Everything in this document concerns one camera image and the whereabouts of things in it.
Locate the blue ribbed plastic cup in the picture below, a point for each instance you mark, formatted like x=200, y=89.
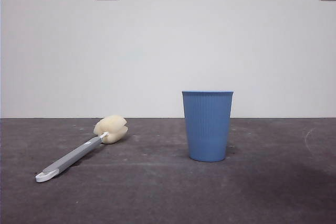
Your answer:
x=207, y=129

